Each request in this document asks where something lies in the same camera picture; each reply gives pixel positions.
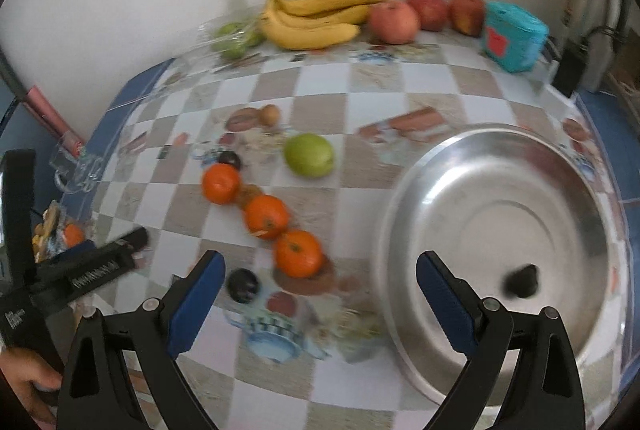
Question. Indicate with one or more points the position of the yellow banana bunch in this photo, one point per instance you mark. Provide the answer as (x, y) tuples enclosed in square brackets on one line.
[(310, 35)]

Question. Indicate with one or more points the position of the black power adapter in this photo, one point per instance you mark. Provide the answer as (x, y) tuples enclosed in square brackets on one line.
[(570, 70)]

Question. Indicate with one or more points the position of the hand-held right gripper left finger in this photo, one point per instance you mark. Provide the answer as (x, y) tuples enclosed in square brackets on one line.
[(197, 305)]

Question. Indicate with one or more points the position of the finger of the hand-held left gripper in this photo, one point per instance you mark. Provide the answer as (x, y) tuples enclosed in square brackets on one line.
[(19, 205), (95, 275)]

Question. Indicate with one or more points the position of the orange tangerine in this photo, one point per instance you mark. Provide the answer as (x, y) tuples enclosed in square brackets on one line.
[(298, 254), (266, 217), (221, 184)]

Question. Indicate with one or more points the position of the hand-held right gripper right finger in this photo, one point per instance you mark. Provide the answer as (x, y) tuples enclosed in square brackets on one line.
[(445, 300)]

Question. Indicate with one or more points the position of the person's left hand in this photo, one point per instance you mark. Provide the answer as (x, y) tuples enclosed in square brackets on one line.
[(27, 375)]

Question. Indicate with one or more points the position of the pink tube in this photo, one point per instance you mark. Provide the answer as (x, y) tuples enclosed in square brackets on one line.
[(50, 115)]

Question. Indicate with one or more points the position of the dark plum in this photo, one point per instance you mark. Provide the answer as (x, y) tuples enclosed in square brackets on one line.
[(522, 281), (229, 160), (243, 286)]

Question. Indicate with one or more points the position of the steel thermos jug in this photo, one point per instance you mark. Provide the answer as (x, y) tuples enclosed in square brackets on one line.
[(595, 0)]

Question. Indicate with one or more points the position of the clear bag of green fruits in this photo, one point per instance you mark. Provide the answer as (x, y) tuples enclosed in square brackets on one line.
[(232, 37)]

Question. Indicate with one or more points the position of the round steel basin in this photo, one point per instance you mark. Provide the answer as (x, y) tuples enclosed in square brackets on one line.
[(500, 190)]

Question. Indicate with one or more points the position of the clear glass mug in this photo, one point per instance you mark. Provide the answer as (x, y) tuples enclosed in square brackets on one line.
[(85, 170)]

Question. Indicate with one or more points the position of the checkered printed tablecloth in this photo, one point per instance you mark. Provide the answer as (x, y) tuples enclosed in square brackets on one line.
[(320, 85)]

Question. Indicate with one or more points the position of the green apple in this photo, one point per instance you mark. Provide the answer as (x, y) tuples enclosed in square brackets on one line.
[(309, 155)]

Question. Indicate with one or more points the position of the teal plastic container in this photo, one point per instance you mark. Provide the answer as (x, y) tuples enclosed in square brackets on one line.
[(515, 37)]

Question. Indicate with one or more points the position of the pale red apple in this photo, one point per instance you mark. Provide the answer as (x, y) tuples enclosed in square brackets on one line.
[(395, 22)]

